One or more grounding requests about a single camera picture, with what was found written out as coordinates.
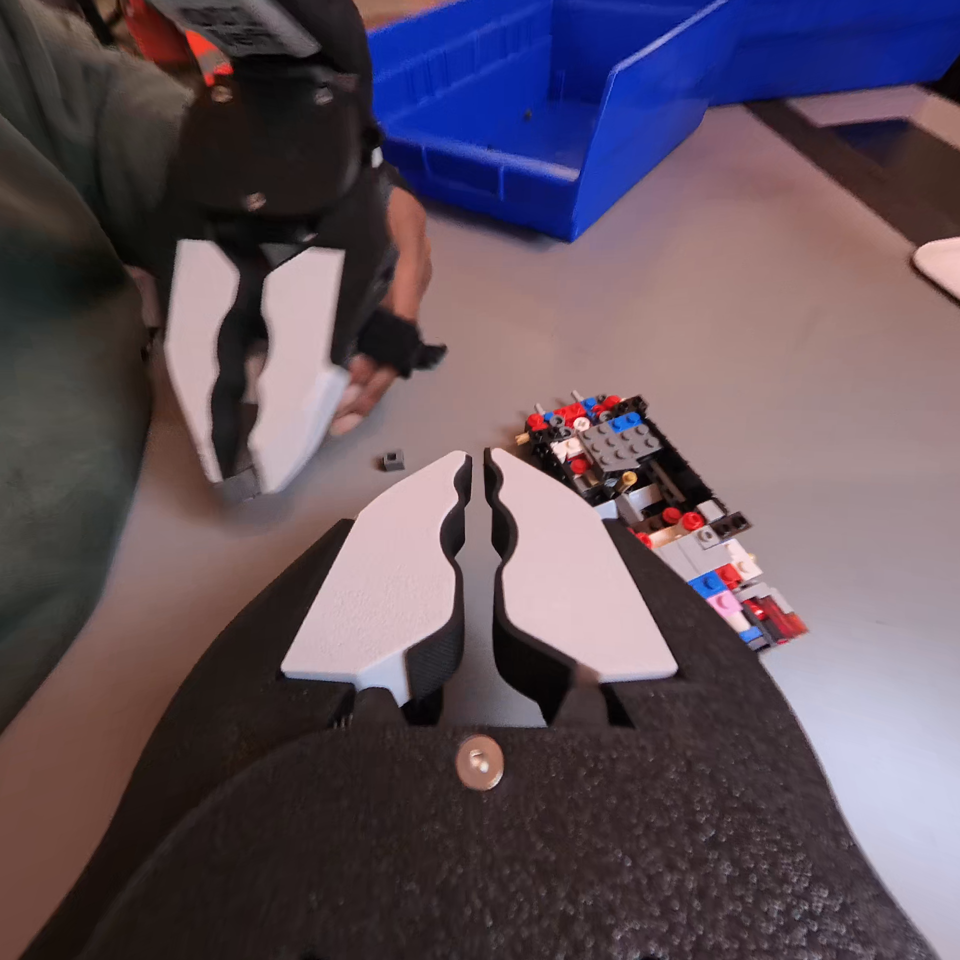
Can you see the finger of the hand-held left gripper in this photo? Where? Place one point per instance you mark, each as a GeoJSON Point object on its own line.
{"type": "Point", "coordinates": [308, 360]}
{"type": "Point", "coordinates": [195, 345]}

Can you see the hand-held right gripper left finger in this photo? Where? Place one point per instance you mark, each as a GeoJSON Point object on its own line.
{"type": "Point", "coordinates": [375, 600]}

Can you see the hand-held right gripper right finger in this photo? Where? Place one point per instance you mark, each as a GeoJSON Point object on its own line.
{"type": "Point", "coordinates": [585, 600]}

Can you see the small grey lego piece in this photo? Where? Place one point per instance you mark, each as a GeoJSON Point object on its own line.
{"type": "Point", "coordinates": [393, 461]}

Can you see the partly built lego car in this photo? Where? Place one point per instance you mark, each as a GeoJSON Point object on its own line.
{"type": "Point", "coordinates": [623, 443]}

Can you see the blue plastic bin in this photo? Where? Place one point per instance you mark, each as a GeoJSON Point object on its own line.
{"type": "Point", "coordinates": [495, 150]}

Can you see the small lego bricks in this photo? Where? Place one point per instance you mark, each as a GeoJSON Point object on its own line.
{"type": "Point", "coordinates": [525, 114]}

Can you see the person's left forearm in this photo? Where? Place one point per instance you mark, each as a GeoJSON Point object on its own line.
{"type": "Point", "coordinates": [90, 90]}

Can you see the person's left hand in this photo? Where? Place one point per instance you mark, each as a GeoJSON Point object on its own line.
{"type": "Point", "coordinates": [408, 255]}

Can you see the white book stand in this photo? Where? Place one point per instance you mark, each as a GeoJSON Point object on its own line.
{"type": "Point", "coordinates": [942, 270]}

